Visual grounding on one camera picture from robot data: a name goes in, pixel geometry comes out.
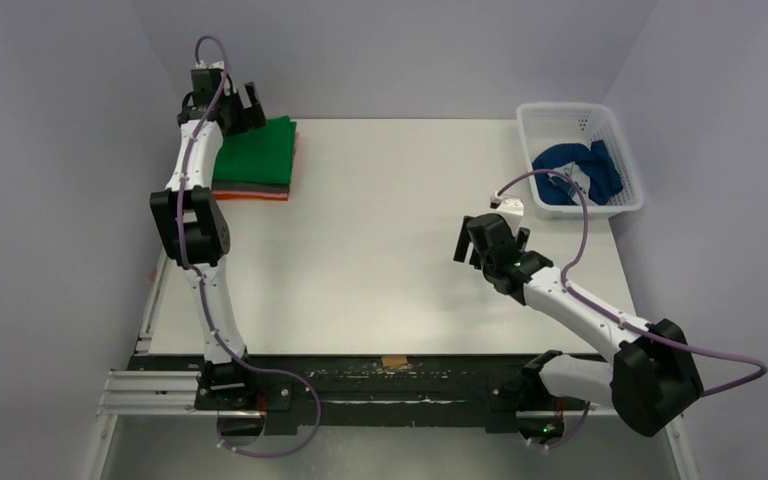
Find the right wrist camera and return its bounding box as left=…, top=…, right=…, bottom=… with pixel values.
left=489, top=192, right=525, bottom=219

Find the brown tape piece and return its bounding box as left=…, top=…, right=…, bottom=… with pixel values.
left=381, top=355, right=409, bottom=371

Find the white plastic basket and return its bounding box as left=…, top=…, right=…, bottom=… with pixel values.
left=517, top=101, right=645, bottom=221

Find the green t shirt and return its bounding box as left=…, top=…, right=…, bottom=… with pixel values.
left=213, top=116, right=297, bottom=186

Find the aluminium rail frame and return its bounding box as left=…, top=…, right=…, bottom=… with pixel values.
left=82, top=120, right=700, bottom=480

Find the folded pink t shirt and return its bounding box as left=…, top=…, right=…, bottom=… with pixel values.
left=212, top=132, right=297, bottom=198

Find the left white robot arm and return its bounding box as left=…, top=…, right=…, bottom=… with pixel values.
left=149, top=62, right=258, bottom=409

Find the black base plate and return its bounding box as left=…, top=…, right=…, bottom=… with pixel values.
left=126, top=355, right=585, bottom=439

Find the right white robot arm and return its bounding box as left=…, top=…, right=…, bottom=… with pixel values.
left=453, top=213, right=704, bottom=437

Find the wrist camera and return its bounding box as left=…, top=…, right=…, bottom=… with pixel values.
left=193, top=61, right=225, bottom=71
left=489, top=192, right=525, bottom=219

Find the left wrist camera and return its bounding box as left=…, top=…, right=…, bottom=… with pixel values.
left=193, top=61, right=225, bottom=71

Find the folded orange t shirt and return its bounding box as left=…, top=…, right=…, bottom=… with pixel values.
left=212, top=148, right=297, bottom=203

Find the blue white t shirt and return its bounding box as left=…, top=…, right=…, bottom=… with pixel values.
left=532, top=140, right=623, bottom=206

